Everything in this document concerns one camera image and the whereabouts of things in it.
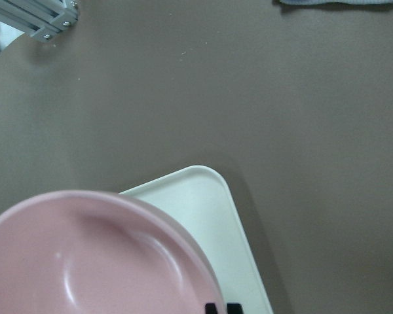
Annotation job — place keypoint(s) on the pink bowl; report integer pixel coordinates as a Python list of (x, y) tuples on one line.
[(98, 252)]

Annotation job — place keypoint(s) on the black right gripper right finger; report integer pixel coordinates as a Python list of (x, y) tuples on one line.
[(234, 308)]

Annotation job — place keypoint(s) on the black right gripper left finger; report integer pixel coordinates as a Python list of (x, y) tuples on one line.
[(210, 308)]

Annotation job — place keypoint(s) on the aluminium frame profile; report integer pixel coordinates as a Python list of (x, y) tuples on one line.
[(41, 20)]

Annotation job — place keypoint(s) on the blue grey cloth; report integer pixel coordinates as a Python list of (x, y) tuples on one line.
[(347, 2)]

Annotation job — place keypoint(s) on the white rectangular tray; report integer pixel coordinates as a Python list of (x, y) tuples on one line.
[(199, 198)]

